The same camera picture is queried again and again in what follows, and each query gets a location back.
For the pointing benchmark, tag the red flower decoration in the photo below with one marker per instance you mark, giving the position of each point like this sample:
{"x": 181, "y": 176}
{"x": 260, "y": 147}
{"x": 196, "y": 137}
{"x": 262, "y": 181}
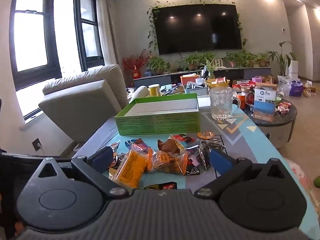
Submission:
{"x": 135, "y": 65}

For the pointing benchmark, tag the grey storage bin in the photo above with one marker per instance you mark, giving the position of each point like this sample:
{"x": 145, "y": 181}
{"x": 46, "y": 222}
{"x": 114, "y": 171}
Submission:
{"x": 196, "y": 90}

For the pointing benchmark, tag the pile of mixed snack packets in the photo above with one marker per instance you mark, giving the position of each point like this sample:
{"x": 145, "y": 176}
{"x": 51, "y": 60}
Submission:
{"x": 175, "y": 160}

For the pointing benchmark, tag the green hanging vine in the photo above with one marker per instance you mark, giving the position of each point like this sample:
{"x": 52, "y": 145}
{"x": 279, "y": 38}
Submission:
{"x": 151, "y": 33}

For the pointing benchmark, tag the yellow can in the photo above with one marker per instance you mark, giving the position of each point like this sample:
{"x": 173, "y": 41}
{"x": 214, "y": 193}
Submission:
{"x": 154, "y": 90}

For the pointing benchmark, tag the wall power outlet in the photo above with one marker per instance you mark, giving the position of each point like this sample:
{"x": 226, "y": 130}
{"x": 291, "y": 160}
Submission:
{"x": 37, "y": 144}

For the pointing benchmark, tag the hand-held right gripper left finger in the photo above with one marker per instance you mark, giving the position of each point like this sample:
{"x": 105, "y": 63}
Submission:
{"x": 103, "y": 155}

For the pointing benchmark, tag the sheer white curtain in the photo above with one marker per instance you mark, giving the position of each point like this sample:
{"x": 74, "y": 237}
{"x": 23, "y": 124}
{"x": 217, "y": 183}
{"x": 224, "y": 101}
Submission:
{"x": 107, "y": 30}

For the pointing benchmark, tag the red white candy packet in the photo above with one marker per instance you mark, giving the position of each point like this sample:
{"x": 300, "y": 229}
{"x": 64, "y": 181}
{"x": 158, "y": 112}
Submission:
{"x": 283, "y": 108}

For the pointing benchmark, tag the purple gift bag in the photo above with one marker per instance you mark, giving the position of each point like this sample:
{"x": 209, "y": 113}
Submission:
{"x": 296, "y": 88}

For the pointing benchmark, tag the blue white carton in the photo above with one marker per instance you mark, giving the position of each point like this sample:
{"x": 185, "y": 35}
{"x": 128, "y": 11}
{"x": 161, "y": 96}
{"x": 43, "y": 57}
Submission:
{"x": 265, "y": 105}

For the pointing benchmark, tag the white air purifier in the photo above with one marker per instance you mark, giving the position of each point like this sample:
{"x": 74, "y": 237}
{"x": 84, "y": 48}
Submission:
{"x": 293, "y": 70}

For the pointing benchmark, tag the yellow woven basket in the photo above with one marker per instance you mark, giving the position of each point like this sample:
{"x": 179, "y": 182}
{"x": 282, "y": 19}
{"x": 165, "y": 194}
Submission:
{"x": 217, "y": 83}

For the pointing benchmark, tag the round orange snack packet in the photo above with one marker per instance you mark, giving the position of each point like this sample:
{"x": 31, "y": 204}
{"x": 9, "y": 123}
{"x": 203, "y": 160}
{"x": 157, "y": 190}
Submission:
{"x": 206, "y": 135}

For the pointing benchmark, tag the tall leafy floor plant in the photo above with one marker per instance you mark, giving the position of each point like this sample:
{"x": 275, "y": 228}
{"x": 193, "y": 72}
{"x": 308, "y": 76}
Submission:
{"x": 281, "y": 57}

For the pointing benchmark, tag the narrow black framed window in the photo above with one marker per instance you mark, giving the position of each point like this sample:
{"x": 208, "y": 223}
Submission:
{"x": 88, "y": 37}

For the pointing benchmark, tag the beige sofa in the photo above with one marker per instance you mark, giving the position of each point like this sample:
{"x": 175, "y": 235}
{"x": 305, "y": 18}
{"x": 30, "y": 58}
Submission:
{"x": 82, "y": 100}

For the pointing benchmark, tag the grey television cabinet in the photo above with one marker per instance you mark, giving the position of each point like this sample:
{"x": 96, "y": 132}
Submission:
{"x": 160, "y": 80}

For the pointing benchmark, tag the plain orange snack packet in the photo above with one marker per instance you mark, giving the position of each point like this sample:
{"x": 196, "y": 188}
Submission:
{"x": 130, "y": 167}

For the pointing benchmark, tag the black wall television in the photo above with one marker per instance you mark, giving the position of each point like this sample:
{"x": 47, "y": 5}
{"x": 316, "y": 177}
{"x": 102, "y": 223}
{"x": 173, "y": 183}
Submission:
{"x": 197, "y": 30}

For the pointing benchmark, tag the pink gift box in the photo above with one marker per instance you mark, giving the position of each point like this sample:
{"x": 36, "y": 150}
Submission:
{"x": 258, "y": 79}

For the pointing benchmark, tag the clear glass mug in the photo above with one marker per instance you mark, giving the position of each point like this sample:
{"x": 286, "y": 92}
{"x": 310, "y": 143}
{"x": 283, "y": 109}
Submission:
{"x": 221, "y": 105}

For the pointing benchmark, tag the floral floor rug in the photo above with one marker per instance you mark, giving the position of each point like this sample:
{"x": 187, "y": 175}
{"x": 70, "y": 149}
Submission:
{"x": 302, "y": 177}

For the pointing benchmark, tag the green cardboard box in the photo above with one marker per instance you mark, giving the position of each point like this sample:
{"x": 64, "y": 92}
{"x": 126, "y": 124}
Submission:
{"x": 157, "y": 125}

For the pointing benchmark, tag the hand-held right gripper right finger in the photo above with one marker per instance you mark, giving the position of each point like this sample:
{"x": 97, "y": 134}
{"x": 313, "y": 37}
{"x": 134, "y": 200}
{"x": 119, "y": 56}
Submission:
{"x": 220, "y": 158}

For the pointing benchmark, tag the orange mug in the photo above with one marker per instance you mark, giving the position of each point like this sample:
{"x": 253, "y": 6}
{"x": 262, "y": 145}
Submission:
{"x": 241, "y": 97}

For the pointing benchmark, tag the clear lidded dessert cup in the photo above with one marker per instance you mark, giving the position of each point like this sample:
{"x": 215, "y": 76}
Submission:
{"x": 246, "y": 88}

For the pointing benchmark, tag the orange tissue box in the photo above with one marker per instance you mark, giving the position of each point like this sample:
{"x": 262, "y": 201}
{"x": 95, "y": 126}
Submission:
{"x": 190, "y": 80}

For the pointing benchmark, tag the spider plant in vase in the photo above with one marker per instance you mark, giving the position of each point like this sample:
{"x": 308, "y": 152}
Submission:
{"x": 211, "y": 67}

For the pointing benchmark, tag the large black framed window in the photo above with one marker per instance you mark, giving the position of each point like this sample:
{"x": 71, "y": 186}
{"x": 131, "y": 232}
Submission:
{"x": 30, "y": 42}

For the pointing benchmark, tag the teal patterned tablecloth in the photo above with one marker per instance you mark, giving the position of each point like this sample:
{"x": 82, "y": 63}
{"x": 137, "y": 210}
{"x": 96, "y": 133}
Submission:
{"x": 237, "y": 135}

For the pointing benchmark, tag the row of potted plants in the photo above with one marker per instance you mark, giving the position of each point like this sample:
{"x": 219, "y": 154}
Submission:
{"x": 157, "y": 65}

